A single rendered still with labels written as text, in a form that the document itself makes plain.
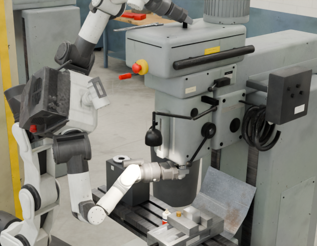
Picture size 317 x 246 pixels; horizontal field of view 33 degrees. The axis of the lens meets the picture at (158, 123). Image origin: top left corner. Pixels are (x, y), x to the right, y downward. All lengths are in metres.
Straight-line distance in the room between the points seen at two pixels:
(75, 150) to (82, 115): 0.16
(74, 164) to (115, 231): 2.13
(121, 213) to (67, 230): 1.65
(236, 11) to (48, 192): 1.24
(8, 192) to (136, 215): 1.58
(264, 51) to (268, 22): 4.78
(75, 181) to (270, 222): 1.04
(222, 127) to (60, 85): 0.72
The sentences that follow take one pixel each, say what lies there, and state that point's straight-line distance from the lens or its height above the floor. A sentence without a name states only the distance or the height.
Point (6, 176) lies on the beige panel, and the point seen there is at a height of 0.55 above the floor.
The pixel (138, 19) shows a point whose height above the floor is 0.89.
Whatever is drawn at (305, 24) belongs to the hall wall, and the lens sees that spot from 6.93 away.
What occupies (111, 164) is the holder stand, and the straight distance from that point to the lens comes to 2.79.
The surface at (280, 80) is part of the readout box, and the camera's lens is 2.19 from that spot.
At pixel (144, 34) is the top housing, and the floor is 1.88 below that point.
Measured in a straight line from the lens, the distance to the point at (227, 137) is 2.41.
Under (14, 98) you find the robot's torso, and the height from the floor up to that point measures 1.52.
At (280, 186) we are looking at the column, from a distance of 2.69.
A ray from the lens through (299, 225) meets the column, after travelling 2.99.
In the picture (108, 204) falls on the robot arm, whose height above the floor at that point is 1.17.
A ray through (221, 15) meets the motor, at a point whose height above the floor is 1.93.
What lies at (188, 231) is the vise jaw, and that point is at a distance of 2.39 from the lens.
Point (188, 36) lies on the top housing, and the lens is 2.07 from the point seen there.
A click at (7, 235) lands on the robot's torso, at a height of 0.73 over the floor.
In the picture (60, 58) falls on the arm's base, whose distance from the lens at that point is 2.35.
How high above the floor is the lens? 2.31
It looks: 21 degrees down
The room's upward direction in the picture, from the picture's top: 1 degrees clockwise
